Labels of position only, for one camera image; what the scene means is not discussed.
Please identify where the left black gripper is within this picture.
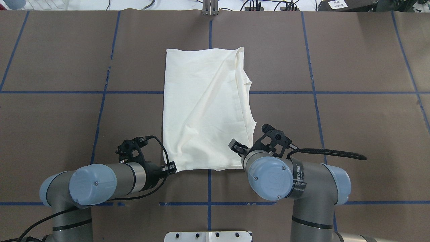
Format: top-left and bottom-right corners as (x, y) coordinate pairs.
(144, 161), (177, 189)

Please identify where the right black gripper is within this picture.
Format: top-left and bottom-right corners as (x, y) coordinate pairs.
(228, 139), (257, 160)

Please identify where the cream long-sleeve cat shirt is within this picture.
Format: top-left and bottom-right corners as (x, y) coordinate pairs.
(163, 47), (256, 171)

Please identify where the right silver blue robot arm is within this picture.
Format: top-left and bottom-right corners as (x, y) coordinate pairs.
(229, 139), (385, 242)

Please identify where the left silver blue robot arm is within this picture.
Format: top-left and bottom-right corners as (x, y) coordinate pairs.
(39, 161), (177, 242)

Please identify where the blue plastic cup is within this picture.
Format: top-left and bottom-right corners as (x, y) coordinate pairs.
(3, 0), (26, 10)

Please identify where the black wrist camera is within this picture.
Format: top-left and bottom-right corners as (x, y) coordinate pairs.
(249, 124), (299, 158)
(115, 136), (149, 164)

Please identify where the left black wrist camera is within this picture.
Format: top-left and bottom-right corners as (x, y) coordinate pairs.
(115, 136), (149, 164)

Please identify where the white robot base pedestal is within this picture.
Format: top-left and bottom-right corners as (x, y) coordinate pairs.
(164, 231), (253, 242)

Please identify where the right black braided cable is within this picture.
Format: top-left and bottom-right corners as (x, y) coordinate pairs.
(286, 148), (367, 161)

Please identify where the black braided cable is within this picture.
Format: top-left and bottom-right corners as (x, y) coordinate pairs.
(0, 135), (170, 242)
(286, 148), (367, 161)

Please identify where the aluminium frame post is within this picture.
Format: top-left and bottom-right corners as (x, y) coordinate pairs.
(200, 0), (219, 15)

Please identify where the left black braided cable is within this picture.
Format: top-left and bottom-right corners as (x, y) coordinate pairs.
(0, 135), (170, 242)

